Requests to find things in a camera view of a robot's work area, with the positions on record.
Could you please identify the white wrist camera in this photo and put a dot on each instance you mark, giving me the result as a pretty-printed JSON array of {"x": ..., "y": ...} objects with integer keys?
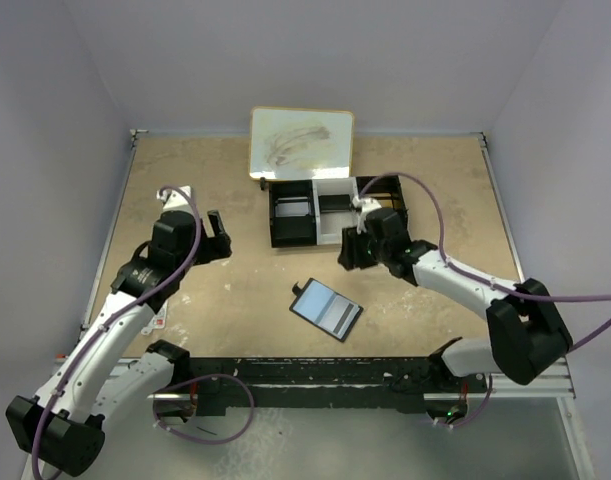
[
  {"x": 363, "y": 206},
  {"x": 180, "y": 199}
]

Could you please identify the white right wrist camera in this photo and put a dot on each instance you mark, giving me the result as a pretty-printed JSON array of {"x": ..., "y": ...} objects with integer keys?
[{"x": 363, "y": 206}]

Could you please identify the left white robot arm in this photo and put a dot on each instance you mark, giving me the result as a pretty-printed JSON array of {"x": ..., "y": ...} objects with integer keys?
[{"x": 64, "y": 425}]

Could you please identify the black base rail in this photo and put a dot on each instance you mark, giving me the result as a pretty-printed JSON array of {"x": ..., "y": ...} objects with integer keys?
[{"x": 403, "y": 384}]

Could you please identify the aluminium table frame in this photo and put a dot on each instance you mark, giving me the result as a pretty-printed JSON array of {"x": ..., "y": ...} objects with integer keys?
[{"x": 241, "y": 307}]

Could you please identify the white board with wooden frame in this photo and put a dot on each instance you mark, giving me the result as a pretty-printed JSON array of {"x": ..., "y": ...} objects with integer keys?
[{"x": 288, "y": 144}]

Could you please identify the clear plastic packet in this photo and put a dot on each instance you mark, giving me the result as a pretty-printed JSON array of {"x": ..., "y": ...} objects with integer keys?
[{"x": 158, "y": 322}]

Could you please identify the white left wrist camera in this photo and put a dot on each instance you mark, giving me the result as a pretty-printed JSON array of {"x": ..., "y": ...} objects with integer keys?
[{"x": 180, "y": 199}]

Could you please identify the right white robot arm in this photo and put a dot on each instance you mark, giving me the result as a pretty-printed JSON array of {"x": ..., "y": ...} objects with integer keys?
[{"x": 526, "y": 333}]

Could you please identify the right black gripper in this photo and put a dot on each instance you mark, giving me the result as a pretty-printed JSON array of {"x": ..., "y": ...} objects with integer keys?
[{"x": 349, "y": 256}]

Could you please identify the black and white compartment tray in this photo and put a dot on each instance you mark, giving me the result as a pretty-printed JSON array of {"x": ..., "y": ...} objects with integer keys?
[{"x": 325, "y": 229}]

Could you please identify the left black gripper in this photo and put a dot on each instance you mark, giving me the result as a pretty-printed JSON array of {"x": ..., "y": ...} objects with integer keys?
[{"x": 215, "y": 247}]

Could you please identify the black leather card holder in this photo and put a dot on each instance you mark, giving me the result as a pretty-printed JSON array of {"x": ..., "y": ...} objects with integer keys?
[{"x": 326, "y": 309}]

